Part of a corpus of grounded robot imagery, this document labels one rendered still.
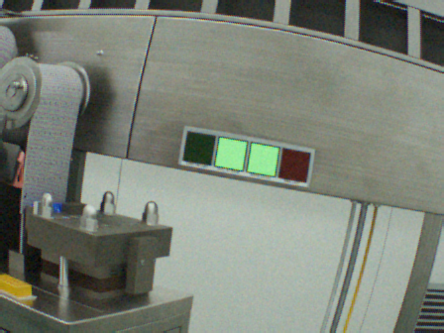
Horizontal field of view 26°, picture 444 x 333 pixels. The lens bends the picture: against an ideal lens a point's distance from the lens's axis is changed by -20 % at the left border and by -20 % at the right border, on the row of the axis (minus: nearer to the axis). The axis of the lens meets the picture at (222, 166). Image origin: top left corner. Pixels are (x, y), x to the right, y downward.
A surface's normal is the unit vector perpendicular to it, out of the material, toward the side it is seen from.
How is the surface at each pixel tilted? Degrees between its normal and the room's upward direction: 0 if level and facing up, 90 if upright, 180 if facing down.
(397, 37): 90
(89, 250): 90
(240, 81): 90
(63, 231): 90
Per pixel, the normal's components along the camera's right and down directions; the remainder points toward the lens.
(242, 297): -0.29, 0.00
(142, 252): 0.94, 0.17
